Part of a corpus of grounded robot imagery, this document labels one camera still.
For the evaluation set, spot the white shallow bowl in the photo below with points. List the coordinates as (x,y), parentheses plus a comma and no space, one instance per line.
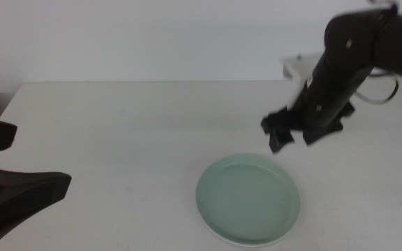
(236,245)

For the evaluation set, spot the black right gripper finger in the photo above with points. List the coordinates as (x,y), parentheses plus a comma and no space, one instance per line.
(321,134)
(279,132)

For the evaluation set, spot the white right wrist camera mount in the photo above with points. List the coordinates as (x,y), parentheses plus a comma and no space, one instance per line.
(300,69)

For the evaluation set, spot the pale green shallow bowl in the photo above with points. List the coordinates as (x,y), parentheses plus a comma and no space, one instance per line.
(248,200)

